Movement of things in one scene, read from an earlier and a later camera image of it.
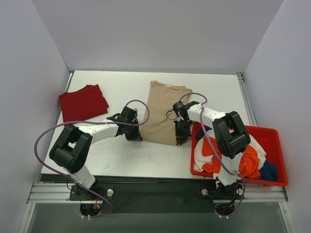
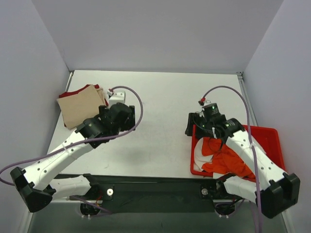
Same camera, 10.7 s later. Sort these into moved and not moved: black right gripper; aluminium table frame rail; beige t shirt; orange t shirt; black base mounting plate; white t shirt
Moved: black right gripper; beige t shirt
Not moved: aluminium table frame rail; white t shirt; orange t shirt; black base mounting plate
